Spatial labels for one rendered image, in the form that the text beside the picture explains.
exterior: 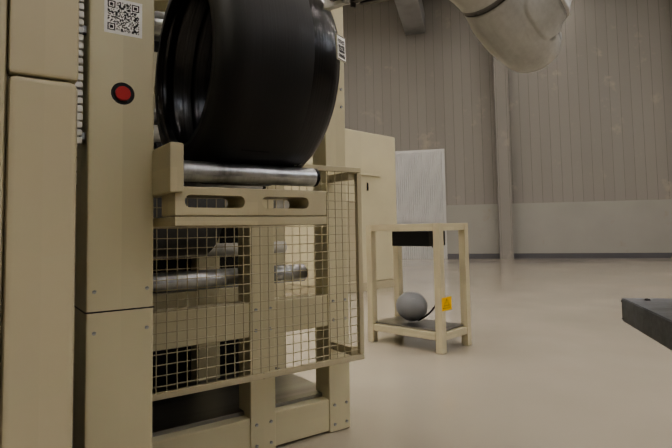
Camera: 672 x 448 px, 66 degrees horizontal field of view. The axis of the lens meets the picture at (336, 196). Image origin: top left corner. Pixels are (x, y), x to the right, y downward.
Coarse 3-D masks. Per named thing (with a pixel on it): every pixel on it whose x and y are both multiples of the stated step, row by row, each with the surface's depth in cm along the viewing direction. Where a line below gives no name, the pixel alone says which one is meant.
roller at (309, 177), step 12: (192, 168) 107; (204, 168) 108; (216, 168) 110; (228, 168) 111; (240, 168) 113; (252, 168) 115; (264, 168) 117; (276, 168) 118; (288, 168) 120; (300, 168) 123; (312, 168) 125; (192, 180) 108; (204, 180) 109; (216, 180) 110; (228, 180) 112; (240, 180) 113; (252, 180) 115; (264, 180) 116; (276, 180) 118; (288, 180) 120; (300, 180) 122; (312, 180) 124
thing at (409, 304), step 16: (400, 224) 342; (416, 224) 333; (432, 224) 324; (448, 224) 329; (464, 224) 343; (368, 240) 360; (400, 240) 350; (416, 240) 341; (432, 240) 338; (464, 240) 342; (368, 256) 360; (400, 256) 381; (464, 256) 342; (368, 272) 359; (400, 272) 380; (464, 272) 341; (368, 288) 359; (400, 288) 379; (464, 288) 341; (368, 304) 358; (400, 304) 351; (416, 304) 345; (448, 304) 323; (464, 304) 340; (368, 320) 358; (384, 320) 361; (400, 320) 360; (416, 320) 350; (432, 320) 357; (464, 320) 340; (368, 336) 358; (416, 336) 330; (432, 336) 322; (448, 336) 322; (464, 336) 340
